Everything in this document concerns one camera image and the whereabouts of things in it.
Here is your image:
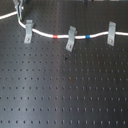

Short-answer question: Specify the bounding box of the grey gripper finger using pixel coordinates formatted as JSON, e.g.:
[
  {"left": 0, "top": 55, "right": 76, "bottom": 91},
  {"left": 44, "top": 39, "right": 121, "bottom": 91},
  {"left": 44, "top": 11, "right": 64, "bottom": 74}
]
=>
[
  {"left": 13, "top": 0, "right": 19, "bottom": 11},
  {"left": 19, "top": 0, "right": 24, "bottom": 19}
]

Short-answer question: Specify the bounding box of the white cable with coloured bands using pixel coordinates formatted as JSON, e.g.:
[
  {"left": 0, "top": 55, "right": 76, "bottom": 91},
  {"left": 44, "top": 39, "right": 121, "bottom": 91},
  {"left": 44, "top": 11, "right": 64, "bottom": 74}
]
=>
[{"left": 0, "top": 10, "right": 128, "bottom": 41}]

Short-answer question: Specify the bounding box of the left grey cable clip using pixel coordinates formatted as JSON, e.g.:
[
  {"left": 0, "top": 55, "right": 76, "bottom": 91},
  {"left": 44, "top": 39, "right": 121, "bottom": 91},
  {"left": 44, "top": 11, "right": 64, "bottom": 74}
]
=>
[{"left": 24, "top": 20, "right": 34, "bottom": 44}]

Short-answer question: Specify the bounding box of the grey cable clip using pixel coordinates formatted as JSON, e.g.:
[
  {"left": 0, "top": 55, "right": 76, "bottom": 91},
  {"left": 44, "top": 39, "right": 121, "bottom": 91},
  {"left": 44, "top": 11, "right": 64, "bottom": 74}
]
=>
[
  {"left": 66, "top": 26, "right": 77, "bottom": 51},
  {"left": 24, "top": 20, "right": 34, "bottom": 44},
  {"left": 107, "top": 21, "right": 116, "bottom": 46}
]

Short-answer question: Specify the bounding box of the middle grey cable clip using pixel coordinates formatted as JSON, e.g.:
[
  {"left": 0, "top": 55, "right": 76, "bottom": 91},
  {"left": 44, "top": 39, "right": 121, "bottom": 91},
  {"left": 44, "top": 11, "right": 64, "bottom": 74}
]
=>
[{"left": 66, "top": 26, "right": 77, "bottom": 51}]

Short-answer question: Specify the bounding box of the right grey cable clip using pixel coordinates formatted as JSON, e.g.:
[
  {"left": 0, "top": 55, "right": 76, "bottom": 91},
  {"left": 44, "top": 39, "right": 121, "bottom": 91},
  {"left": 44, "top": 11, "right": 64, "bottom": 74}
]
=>
[{"left": 107, "top": 21, "right": 116, "bottom": 46}]

